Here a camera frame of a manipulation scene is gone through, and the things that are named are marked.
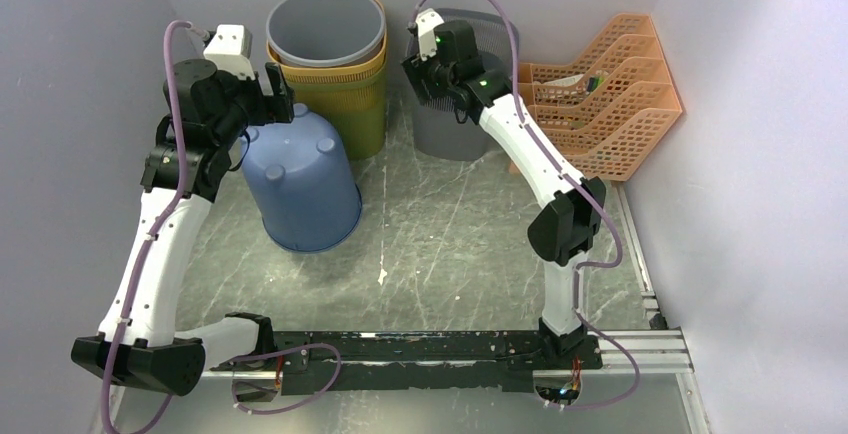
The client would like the orange plastic file organizer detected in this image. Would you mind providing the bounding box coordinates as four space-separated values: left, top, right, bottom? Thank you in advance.
518 13 683 182

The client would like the purple cable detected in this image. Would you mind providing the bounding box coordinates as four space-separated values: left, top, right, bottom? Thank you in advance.
99 18 343 434
410 0 643 412

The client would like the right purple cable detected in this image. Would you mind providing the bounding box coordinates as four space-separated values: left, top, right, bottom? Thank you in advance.
410 0 643 412

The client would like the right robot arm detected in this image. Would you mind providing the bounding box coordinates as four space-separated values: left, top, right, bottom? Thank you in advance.
402 10 606 368

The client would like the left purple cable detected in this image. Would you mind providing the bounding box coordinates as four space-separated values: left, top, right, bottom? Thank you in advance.
99 18 343 434

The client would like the dark grey mesh bin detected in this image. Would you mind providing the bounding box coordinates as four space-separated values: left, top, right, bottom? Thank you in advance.
412 8 512 161

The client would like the yellow mesh bin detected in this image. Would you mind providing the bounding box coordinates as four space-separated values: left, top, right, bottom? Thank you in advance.
267 29 388 84

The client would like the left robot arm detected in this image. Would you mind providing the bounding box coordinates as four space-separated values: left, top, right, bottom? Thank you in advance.
71 59 294 396

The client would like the aluminium rail frame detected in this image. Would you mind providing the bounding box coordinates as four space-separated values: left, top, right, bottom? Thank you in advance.
200 182 710 433

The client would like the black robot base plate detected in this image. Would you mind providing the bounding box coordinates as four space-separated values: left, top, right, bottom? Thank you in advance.
251 326 603 395

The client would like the light grey plastic bin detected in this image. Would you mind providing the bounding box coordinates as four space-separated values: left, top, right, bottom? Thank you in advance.
266 0 387 68

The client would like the blue plastic bin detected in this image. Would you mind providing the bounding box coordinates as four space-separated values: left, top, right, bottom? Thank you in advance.
240 103 362 253

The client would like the olive green mesh bin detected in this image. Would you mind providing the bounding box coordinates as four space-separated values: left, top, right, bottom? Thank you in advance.
288 68 386 160

